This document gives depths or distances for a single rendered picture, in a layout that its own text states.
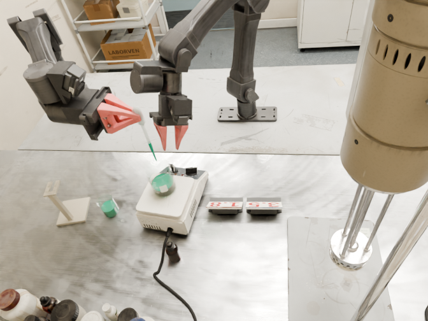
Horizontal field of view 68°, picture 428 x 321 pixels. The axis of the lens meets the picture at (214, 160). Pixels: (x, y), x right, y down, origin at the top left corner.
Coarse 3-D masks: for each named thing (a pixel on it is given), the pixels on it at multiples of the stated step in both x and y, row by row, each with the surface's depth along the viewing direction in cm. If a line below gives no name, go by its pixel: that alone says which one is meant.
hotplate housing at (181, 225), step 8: (200, 176) 86; (200, 184) 84; (192, 192) 80; (200, 192) 85; (192, 200) 80; (192, 208) 80; (136, 216) 78; (144, 216) 78; (152, 216) 77; (160, 216) 77; (184, 216) 76; (192, 216) 81; (144, 224) 81; (152, 224) 80; (160, 224) 78; (168, 224) 77; (176, 224) 76; (184, 224) 76; (168, 232) 77; (176, 232) 79; (184, 232) 78
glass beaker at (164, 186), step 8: (152, 160) 76; (160, 160) 77; (168, 160) 75; (144, 168) 75; (152, 168) 78; (160, 168) 79; (168, 168) 78; (152, 176) 79; (160, 176) 72; (168, 176) 74; (152, 184) 75; (160, 184) 74; (168, 184) 75; (160, 192) 76; (168, 192) 77
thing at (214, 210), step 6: (210, 198) 87; (216, 198) 86; (222, 198) 86; (228, 198) 86; (234, 198) 86; (240, 198) 85; (210, 210) 84; (216, 210) 82; (222, 210) 82; (228, 210) 81; (234, 210) 81; (240, 210) 83
